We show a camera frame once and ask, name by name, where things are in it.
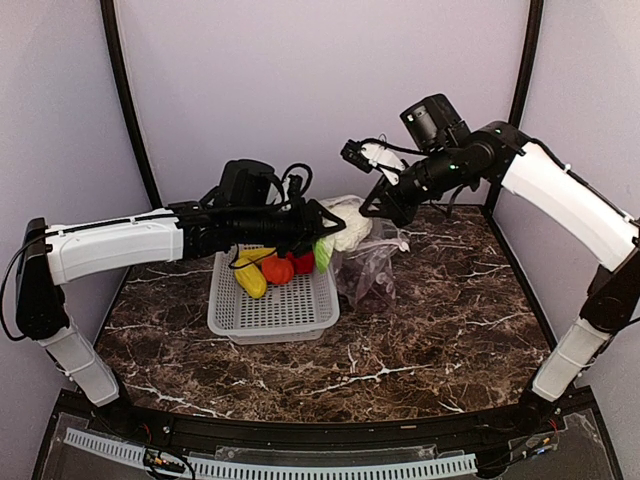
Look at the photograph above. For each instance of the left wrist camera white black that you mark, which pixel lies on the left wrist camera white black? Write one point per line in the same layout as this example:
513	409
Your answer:
296	179

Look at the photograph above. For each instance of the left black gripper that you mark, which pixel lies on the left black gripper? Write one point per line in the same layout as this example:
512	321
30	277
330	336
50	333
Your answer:
309	226

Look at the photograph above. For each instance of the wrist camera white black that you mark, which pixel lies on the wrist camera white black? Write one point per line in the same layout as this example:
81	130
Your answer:
377	155
296	179

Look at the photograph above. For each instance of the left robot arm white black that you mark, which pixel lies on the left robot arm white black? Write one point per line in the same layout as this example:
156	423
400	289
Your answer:
250	205

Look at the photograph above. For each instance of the clear zip top bag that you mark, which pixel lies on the clear zip top bag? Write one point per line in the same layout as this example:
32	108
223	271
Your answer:
385	239

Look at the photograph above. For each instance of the white plastic perforated basket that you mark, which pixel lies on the white plastic perforated basket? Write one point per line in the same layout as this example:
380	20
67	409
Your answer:
298	311

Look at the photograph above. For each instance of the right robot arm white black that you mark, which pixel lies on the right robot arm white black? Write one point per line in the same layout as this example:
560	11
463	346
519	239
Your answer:
452	158

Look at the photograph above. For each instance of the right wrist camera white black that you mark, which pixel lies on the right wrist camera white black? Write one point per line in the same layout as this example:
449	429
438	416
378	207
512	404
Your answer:
377	155

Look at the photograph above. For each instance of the white green cauliflower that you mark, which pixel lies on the white green cauliflower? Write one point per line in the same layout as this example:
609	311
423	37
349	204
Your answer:
357	228

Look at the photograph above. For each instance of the left black frame post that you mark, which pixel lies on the left black frame post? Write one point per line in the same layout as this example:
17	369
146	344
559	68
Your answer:
125	97

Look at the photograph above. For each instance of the yellow bell pepper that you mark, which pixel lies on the yellow bell pepper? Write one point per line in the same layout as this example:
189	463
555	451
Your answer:
251	279

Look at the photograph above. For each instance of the red bell pepper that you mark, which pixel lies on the red bell pepper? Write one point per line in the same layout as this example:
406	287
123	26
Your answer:
302	265

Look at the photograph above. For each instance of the black curved front rail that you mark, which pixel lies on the black curved front rail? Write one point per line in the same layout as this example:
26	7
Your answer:
484	431

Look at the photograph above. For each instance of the orange bell pepper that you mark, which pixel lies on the orange bell pepper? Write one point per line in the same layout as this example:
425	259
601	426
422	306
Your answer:
277	271

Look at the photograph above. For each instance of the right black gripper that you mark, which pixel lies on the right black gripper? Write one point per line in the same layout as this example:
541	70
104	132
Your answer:
399	208

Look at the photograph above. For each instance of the dark red grape bunch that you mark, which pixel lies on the dark red grape bunch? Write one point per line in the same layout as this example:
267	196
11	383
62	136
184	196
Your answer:
367	283

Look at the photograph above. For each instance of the white slotted cable duct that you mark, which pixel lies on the white slotted cable duct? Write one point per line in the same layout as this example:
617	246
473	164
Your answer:
245	463

